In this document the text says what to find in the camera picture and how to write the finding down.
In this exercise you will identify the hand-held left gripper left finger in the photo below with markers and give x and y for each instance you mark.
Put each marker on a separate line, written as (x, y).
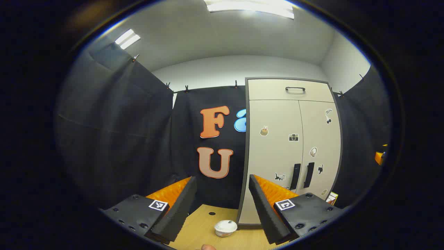
(180, 205)

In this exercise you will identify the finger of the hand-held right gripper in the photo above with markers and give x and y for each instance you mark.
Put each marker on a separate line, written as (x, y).
(379, 157)

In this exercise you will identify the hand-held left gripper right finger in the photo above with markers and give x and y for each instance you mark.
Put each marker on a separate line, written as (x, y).
(265, 208)

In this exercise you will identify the beige double-door shoe cabinet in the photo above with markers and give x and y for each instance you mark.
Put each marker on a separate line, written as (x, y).
(338, 146)

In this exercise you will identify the shoe cabinet door camera sticker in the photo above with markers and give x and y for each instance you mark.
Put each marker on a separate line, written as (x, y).
(274, 156)

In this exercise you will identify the shoe cabinet door headphone sticker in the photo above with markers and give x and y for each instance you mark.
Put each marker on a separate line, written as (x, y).
(326, 146)

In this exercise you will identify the beige cabinet drawer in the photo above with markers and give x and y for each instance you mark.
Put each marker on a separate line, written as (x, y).
(267, 90)

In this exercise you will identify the yellow white box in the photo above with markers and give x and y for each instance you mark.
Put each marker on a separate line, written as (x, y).
(332, 198)

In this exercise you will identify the black backdrop cloth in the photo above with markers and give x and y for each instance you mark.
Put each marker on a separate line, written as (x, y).
(121, 139)

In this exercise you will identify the small ceiling light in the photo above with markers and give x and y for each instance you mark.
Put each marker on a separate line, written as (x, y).
(127, 39)

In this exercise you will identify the large ceiling light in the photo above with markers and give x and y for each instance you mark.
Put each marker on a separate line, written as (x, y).
(249, 7)

